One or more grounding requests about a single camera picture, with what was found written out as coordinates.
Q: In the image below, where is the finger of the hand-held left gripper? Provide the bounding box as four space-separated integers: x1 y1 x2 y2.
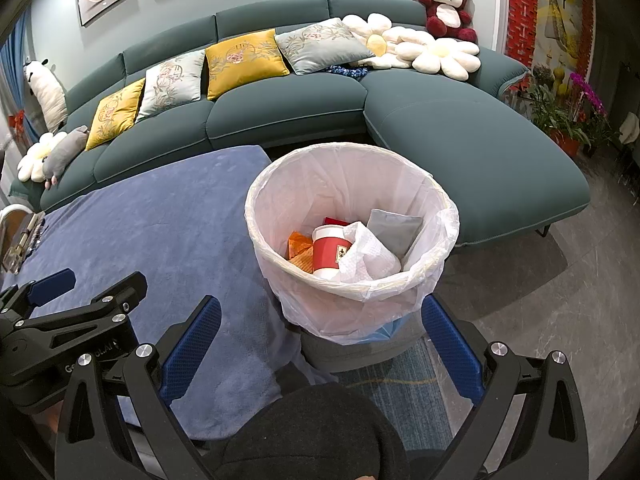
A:
0 268 77 322
20 272 148 335

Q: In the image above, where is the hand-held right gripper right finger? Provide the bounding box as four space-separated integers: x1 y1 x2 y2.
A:
422 295 590 480

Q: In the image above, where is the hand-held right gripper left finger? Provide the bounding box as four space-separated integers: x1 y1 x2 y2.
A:
54 295 222 480

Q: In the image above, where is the white lined waste bin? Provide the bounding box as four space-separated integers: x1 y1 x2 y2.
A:
244 143 460 346

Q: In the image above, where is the white tissue paper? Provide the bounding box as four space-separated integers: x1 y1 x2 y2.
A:
340 221 403 283

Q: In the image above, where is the grey cloth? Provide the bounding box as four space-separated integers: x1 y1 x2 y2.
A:
367 208 426 261

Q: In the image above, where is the orange waffle cloth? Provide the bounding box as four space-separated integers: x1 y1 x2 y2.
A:
286 230 316 273

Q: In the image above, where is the red paper cup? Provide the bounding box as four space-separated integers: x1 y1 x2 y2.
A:
311 225 358 281

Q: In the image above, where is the person's left hand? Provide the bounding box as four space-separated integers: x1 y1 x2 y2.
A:
39 406 65 433

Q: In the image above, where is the metal hardware piece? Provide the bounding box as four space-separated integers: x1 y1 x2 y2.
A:
2 212 46 273

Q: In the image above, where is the blue striped rug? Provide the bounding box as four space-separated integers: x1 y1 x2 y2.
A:
320 335 456 453

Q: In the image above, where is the grey mouse plush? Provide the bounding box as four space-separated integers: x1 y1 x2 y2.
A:
41 125 90 190

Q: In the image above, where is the red curtain bow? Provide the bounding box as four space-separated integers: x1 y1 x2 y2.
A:
7 110 28 147

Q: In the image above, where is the yellow embroidered cushion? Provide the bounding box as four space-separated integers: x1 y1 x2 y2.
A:
85 77 147 152
204 29 292 101

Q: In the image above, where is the long white panda plush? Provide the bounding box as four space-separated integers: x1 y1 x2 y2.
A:
22 59 68 133

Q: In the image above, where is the grey embroidered cushion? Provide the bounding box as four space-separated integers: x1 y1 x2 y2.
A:
274 17 376 77
136 50 207 122

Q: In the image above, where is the blue curtain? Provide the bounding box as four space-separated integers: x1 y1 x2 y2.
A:
0 10 31 111

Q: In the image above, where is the teal sectional sofa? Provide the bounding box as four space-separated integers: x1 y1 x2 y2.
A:
10 0 592 248

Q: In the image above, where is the green potted plant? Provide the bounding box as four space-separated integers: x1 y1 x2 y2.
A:
520 67 601 158

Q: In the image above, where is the white object by plants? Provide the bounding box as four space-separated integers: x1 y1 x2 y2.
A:
619 112 640 148

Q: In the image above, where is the purple orchid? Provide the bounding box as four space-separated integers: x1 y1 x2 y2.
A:
570 72 608 116

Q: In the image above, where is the red bear plush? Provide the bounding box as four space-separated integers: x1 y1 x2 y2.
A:
417 0 478 43

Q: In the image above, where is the blue beaded string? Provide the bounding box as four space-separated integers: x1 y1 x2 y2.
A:
325 62 371 80

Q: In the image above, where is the red wall hanging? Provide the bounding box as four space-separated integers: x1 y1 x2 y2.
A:
505 0 538 63

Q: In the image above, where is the yellow flower wall painting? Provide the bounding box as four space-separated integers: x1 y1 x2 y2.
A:
532 0 596 76

